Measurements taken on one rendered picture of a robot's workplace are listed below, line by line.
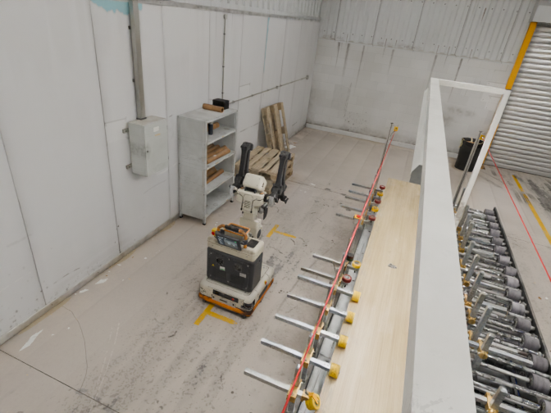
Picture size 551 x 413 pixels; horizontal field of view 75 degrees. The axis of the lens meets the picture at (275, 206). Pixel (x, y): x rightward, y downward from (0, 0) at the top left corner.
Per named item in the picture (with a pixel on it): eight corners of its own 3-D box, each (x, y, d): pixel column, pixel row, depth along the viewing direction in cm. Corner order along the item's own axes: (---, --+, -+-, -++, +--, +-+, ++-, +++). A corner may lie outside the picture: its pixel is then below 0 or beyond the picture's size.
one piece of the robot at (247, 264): (249, 304, 372) (256, 237, 333) (204, 287, 388) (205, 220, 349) (262, 285, 400) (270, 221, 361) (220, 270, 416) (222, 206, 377)
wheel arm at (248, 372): (243, 374, 213) (243, 370, 212) (245, 369, 216) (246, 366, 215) (301, 399, 203) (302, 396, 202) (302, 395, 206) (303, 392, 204)
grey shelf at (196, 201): (179, 217, 541) (176, 115, 469) (210, 195, 617) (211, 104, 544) (204, 225, 529) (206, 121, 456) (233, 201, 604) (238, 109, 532)
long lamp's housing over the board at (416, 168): (408, 182, 143) (413, 163, 139) (422, 96, 344) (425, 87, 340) (439, 189, 139) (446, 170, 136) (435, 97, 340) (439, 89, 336)
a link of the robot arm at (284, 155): (278, 151, 358) (287, 153, 355) (282, 149, 370) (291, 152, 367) (270, 192, 372) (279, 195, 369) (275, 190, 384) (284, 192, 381)
